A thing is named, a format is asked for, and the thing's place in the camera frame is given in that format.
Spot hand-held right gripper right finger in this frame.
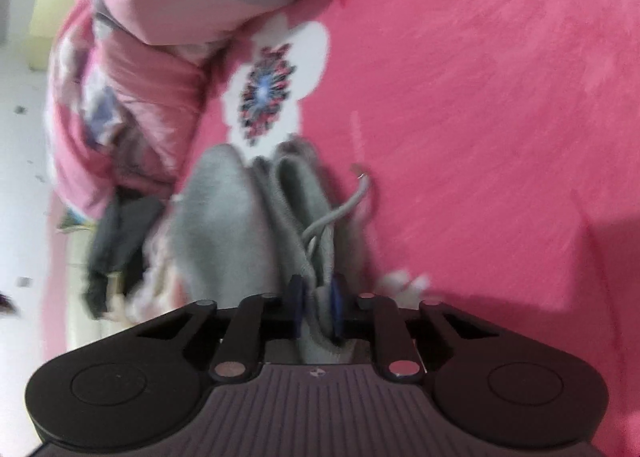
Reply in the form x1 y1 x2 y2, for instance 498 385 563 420
330 273 501 382

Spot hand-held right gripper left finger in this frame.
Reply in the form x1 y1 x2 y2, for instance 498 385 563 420
135 274 306 383

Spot grey pants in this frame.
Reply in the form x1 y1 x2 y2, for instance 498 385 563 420
165 136 383 365

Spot dark grey garment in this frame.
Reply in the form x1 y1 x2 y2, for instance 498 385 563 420
82 187 168 320

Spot pink floral bed sheet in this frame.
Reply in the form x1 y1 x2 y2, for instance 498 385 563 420
42 0 640 453

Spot pink floral quilt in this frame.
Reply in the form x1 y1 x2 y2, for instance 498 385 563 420
46 0 363 225

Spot light green wardrobe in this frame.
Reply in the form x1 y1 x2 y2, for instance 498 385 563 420
27 0 98 72

